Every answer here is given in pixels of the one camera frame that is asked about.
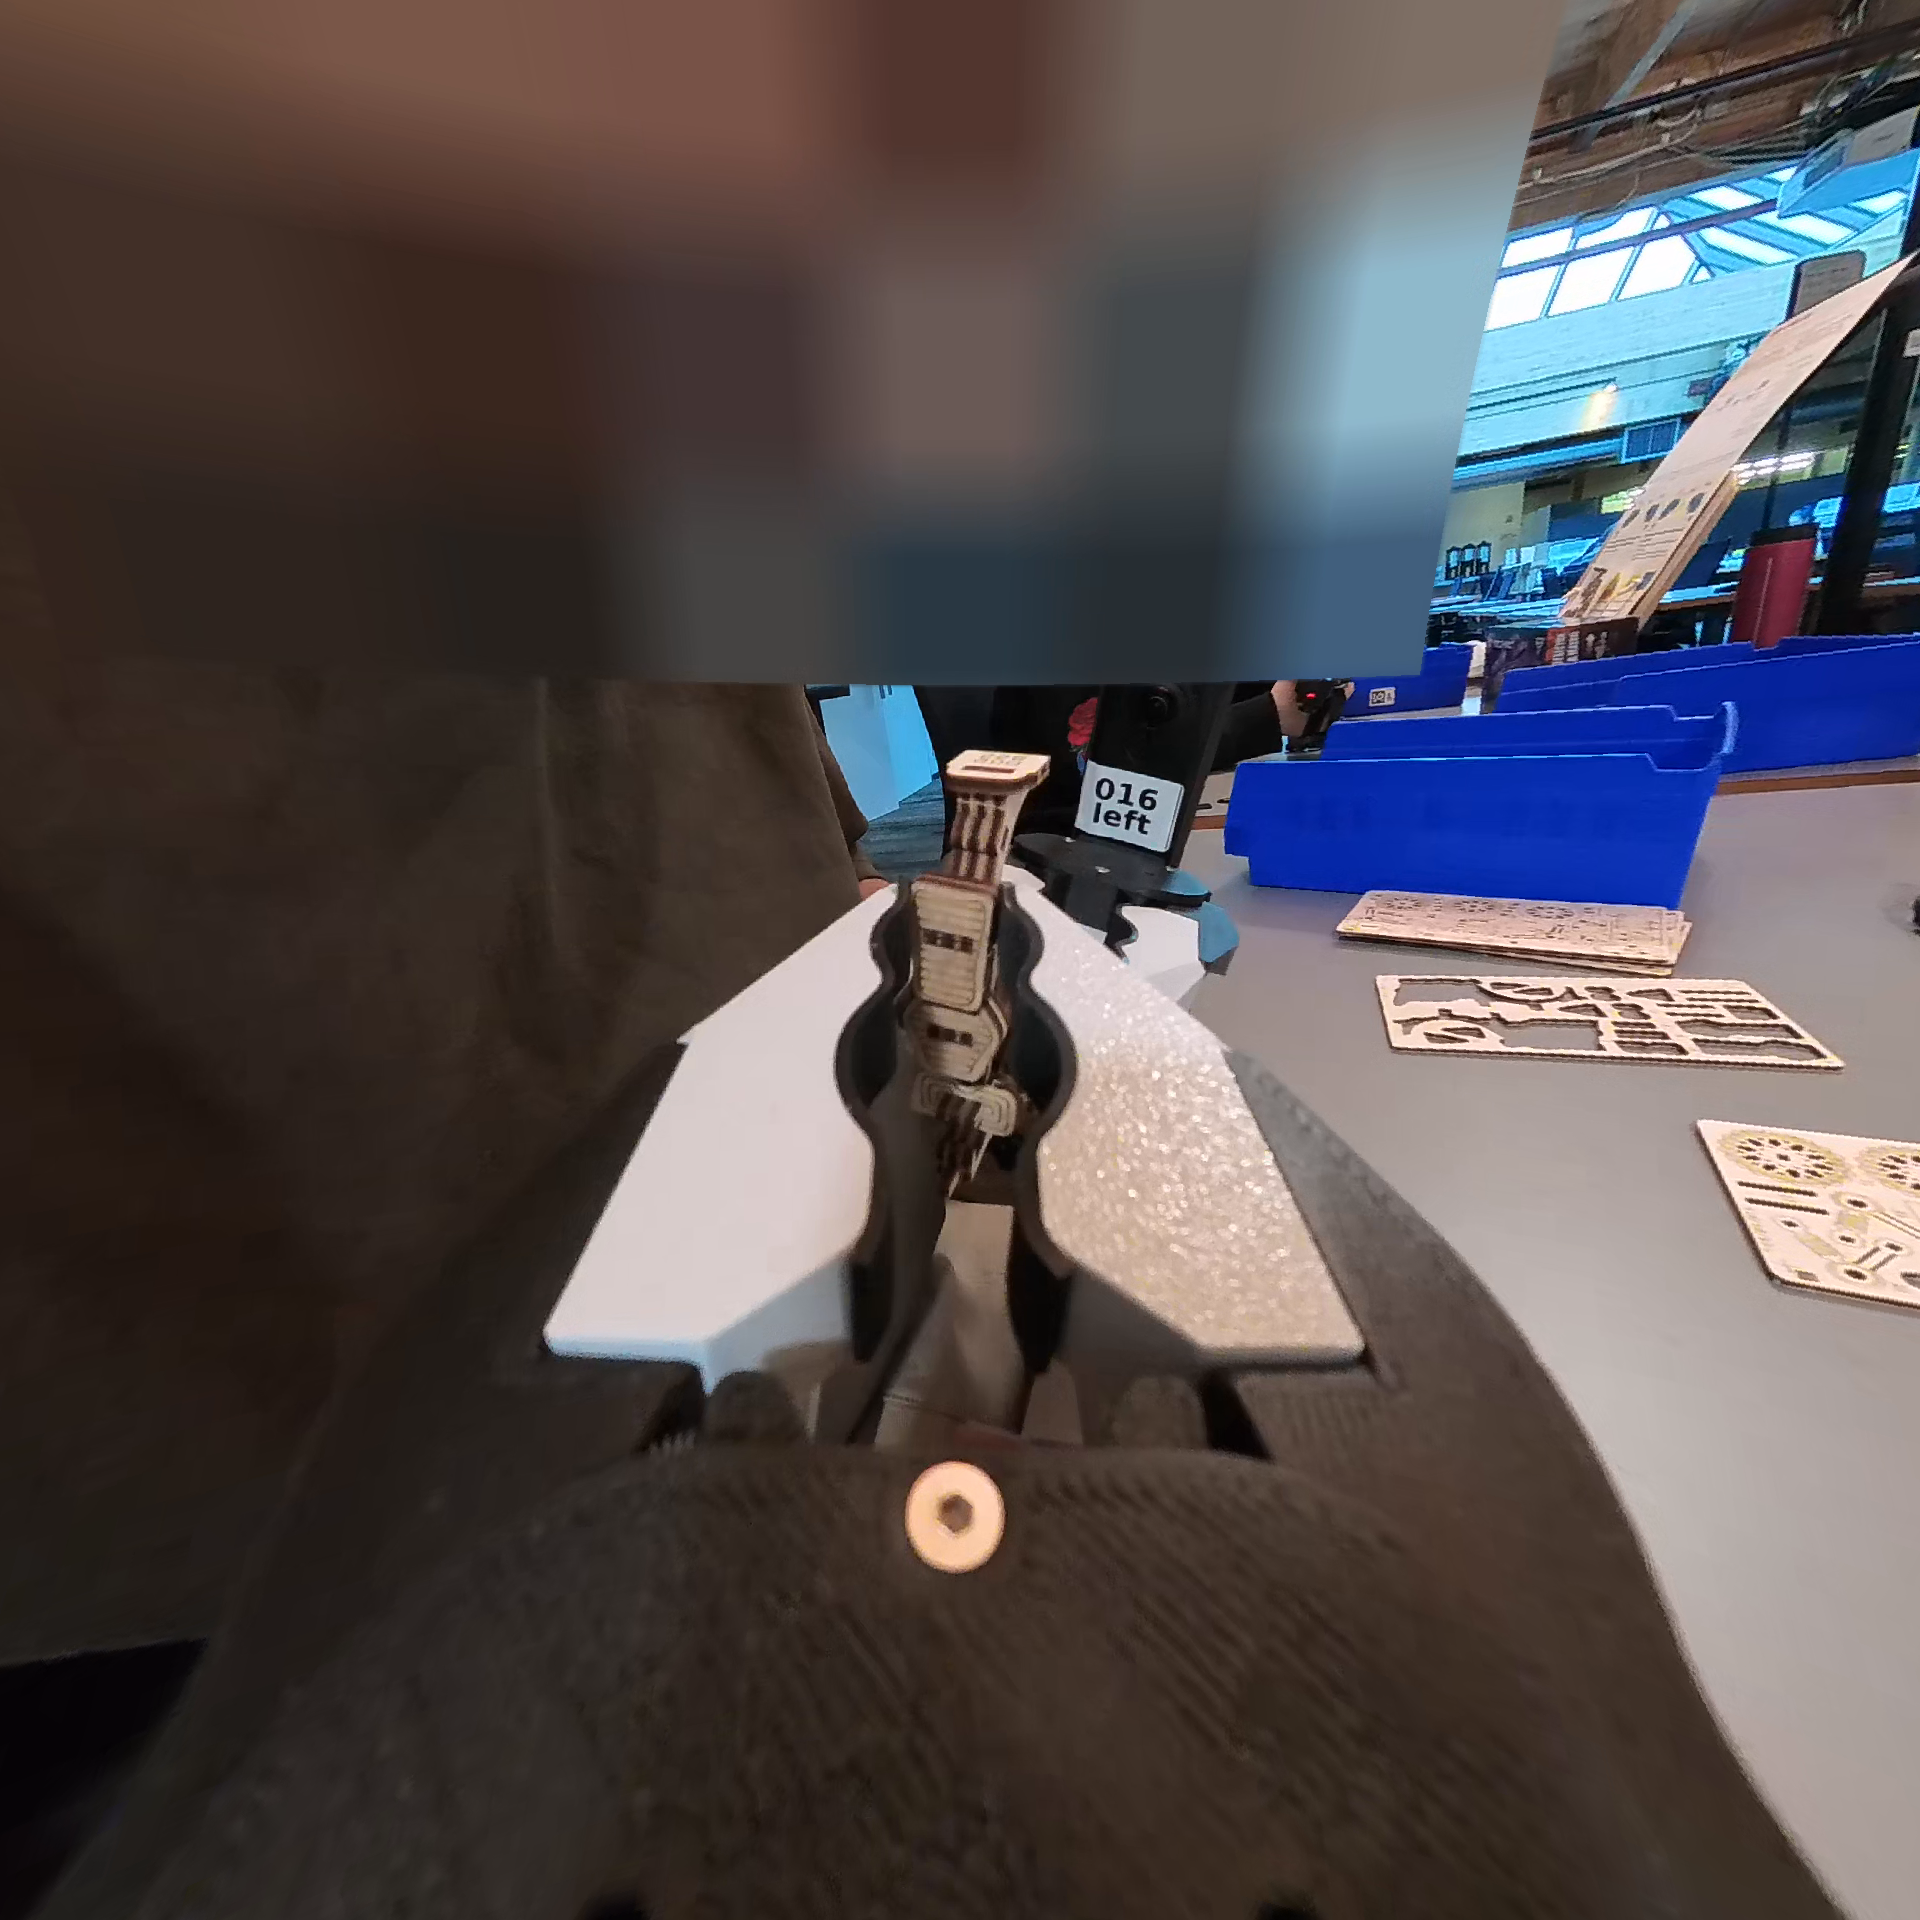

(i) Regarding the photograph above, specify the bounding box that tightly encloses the standing printed poster board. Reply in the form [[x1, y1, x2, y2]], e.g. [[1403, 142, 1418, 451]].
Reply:
[[1559, 252, 1920, 623]]

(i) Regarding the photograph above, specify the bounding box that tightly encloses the large blue plastic bin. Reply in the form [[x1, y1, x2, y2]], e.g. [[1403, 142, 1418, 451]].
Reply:
[[1491, 632, 1920, 782], [1226, 702, 1738, 898]]

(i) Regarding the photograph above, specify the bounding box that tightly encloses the wooden puzzle sheet with cutouts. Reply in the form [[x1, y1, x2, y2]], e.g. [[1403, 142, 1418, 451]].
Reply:
[[1374, 974, 1842, 1073]]

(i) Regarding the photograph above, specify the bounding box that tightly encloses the wooden puzzle sheet with gears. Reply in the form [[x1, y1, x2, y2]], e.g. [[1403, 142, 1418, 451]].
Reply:
[[1698, 1117, 1920, 1309]]

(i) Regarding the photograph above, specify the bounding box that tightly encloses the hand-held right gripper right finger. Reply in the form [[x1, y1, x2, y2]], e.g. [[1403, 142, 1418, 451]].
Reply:
[[1001, 879, 1369, 1393]]

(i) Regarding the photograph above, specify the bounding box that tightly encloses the person's brown shirt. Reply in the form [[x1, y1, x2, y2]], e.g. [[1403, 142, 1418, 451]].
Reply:
[[0, 675, 886, 1667]]

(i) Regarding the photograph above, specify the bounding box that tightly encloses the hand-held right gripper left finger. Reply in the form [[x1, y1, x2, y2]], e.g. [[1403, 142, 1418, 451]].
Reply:
[[539, 881, 919, 1384]]

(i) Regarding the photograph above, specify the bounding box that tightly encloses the grey desk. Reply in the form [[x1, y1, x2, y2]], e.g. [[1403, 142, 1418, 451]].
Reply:
[[1169, 781, 1920, 1920]]

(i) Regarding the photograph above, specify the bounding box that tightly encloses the wooden model arm piece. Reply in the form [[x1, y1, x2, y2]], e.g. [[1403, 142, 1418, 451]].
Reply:
[[897, 748, 1054, 1208]]

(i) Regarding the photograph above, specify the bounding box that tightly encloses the stack of wooden puzzle sheets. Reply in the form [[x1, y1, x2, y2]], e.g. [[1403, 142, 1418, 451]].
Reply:
[[1334, 888, 1692, 976]]

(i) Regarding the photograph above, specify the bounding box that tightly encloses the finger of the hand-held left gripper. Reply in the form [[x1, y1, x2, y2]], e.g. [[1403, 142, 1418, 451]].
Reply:
[[1105, 899, 1241, 1004]]

